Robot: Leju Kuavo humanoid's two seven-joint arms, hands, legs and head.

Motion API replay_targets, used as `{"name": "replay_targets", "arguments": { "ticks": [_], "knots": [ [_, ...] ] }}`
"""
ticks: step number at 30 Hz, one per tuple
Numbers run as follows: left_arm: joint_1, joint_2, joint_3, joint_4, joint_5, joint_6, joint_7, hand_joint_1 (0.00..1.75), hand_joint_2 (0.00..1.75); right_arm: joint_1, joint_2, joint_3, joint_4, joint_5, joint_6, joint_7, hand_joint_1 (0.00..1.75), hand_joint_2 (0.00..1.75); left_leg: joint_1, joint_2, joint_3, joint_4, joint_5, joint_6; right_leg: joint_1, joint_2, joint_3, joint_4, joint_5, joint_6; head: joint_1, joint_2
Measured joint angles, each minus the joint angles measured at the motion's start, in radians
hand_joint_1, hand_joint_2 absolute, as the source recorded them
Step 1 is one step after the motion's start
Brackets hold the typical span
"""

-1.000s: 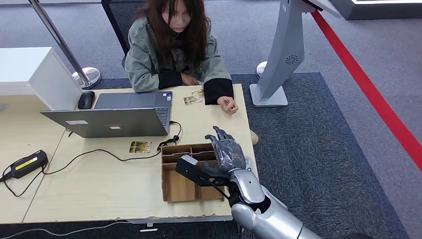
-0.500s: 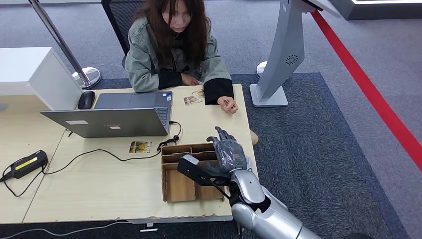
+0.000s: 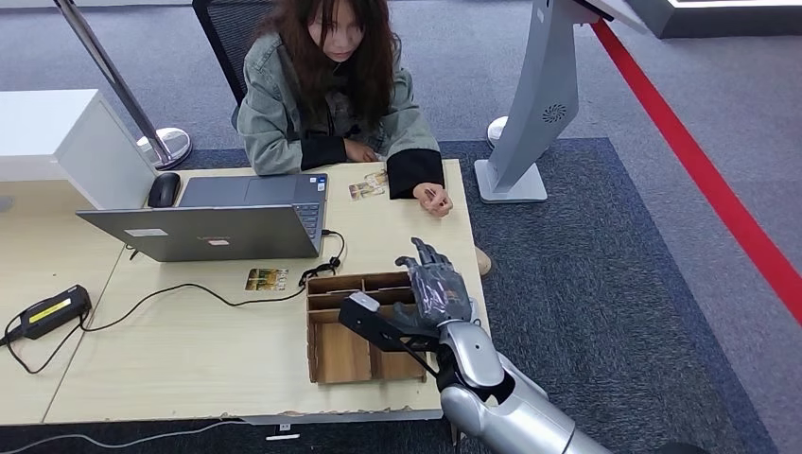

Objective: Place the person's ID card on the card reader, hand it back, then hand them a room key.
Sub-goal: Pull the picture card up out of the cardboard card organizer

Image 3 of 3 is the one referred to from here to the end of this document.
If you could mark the person's right hand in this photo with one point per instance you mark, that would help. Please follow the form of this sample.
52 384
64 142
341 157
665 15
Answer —
360 151

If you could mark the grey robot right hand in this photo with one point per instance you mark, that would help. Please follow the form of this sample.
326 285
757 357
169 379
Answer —
438 291

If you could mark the person's left hand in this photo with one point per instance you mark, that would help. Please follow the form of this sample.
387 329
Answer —
435 202

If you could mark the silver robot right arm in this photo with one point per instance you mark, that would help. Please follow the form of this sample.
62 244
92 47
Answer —
501 401

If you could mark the person's left forearm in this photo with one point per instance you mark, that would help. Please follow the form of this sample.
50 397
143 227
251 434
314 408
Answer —
413 172

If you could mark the person's right forearm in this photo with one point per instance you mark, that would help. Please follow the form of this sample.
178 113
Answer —
322 152

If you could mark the scenic picture card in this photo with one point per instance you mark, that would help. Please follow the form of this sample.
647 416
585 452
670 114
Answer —
266 279
378 177
365 190

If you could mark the person's beige shoe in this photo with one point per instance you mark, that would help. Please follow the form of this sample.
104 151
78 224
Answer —
483 262

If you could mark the person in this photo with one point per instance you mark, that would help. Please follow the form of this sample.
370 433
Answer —
294 113

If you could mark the wooden card organizer box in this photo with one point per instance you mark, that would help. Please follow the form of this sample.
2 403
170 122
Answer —
341 357

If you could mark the chrome stanchion base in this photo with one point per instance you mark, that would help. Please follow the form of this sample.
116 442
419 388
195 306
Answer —
495 133

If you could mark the grey kiosk stand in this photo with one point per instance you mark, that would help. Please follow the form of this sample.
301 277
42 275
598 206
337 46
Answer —
539 106

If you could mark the grey laptop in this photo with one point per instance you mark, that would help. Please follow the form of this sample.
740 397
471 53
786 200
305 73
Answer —
213 232

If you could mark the black office chair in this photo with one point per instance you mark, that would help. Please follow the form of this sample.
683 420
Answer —
228 37

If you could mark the black computer mouse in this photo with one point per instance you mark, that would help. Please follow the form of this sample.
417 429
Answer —
164 190

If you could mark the white cabinet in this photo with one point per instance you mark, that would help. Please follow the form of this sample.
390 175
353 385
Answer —
56 138

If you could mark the dark display plinth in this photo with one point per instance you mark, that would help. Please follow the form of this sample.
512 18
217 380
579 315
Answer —
720 19

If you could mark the black power adapter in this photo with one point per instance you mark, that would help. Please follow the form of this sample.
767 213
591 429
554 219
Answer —
53 312

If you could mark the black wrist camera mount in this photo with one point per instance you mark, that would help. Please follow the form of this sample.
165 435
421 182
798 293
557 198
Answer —
376 323

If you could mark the chrome stanchion post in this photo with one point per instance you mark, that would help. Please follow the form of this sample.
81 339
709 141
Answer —
119 88

